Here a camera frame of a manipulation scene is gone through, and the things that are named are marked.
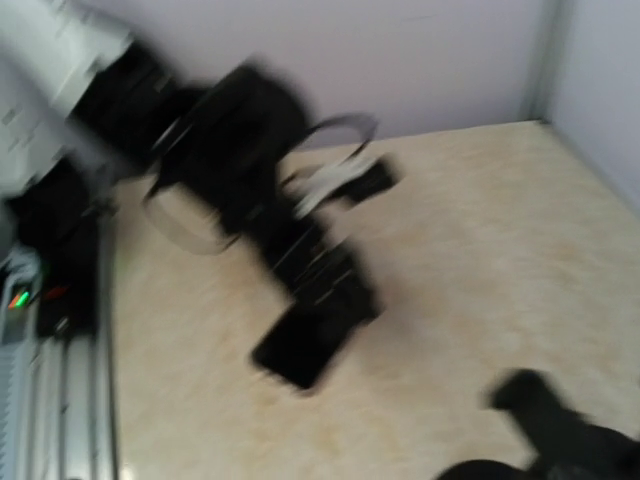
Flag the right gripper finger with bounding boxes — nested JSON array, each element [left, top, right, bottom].
[[439, 368, 640, 480]]

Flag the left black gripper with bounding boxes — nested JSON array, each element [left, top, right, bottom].
[[249, 200, 380, 326]]

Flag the phone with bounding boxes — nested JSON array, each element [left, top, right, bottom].
[[251, 304, 358, 391]]

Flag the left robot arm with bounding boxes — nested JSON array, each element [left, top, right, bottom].
[[1, 1, 388, 330]]

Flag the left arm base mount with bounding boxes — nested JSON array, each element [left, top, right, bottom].
[[5, 160, 99, 338]]

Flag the left aluminium frame post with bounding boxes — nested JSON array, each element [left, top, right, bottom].
[[519, 0, 573, 123]]

